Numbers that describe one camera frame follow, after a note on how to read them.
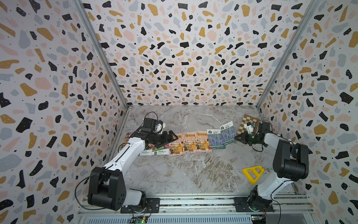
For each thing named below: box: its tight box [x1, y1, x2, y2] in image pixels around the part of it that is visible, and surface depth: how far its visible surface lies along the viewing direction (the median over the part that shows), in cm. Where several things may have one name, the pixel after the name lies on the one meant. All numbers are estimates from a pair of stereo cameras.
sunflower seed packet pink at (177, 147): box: [169, 133, 186, 157], surface depth 98 cm
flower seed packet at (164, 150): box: [151, 143, 171, 156], surface depth 97 cm
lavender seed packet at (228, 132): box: [219, 120, 237, 146], surface depth 102 cm
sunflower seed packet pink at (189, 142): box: [183, 132, 196, 153], surface depth 102 cm
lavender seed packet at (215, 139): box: [206, 128, 227, 150], surface depth 102 cm
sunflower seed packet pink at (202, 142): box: [194, 130, 213, 153], surface depth 102 cm
